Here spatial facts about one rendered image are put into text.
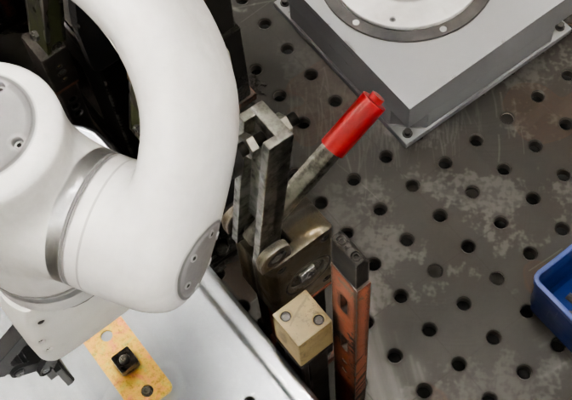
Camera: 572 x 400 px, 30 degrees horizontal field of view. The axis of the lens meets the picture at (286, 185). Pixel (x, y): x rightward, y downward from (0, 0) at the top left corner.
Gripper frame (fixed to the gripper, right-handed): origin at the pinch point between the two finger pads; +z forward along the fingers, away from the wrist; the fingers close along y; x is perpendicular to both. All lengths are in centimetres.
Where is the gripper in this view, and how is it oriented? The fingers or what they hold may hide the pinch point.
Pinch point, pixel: (108, 328)
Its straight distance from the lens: 82.5
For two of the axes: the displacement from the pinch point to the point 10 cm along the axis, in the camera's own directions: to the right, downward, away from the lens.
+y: -7.9, 5.7, -2.3
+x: 6.1, 7.0, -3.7
